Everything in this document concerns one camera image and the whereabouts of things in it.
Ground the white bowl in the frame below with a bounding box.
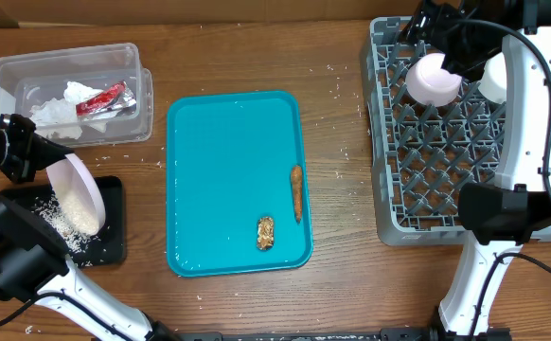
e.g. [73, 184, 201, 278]
[478, 53, 507, 104]

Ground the red snack wrapper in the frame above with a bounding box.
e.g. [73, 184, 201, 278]
[76, 81, 136, 117]

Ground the white napkin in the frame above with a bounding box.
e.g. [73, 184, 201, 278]
[30, 99, 82, 139]
[63, 81, 118, 133]

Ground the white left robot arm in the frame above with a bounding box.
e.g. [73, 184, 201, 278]
[0, 114, 179, 340]

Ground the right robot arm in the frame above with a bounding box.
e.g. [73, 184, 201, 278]
[401, 0, 551, 340]

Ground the black tray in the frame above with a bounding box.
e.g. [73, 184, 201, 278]
[1, 176, 127, 268]

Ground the clear plastic bin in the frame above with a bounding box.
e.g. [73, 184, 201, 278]
[0, 43, 153, 147]

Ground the pile of white rice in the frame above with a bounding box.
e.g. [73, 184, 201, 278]
[32, 192, 99, 254]

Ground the teal plastic tray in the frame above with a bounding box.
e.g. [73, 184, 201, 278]
[165, 90, 313, 278]

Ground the orange carrot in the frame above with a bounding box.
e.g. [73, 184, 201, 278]
[291, 166, 303, 224]

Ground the brown granola bar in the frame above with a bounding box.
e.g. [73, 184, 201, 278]
[257, 217, 275, 251]

